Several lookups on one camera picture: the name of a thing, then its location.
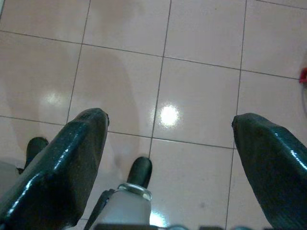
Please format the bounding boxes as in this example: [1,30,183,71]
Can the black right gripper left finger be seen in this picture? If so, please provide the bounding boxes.
[0,107,110,230]

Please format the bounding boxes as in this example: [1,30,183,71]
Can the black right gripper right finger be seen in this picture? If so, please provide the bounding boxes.
[231,114,307,230]

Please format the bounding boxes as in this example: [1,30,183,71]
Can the black left robot foot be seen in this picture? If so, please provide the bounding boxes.
[25,137,49,168]

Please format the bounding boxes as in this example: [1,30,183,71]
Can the black robot foot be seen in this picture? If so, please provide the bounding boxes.
[25,137,49,168]
[126,156,153,190]

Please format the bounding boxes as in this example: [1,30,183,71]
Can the silver right robot leg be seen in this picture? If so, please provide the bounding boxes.
[83,183,153,226]

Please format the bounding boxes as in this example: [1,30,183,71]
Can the black right robot foot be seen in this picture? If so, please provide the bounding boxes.
[126,156,153,190]

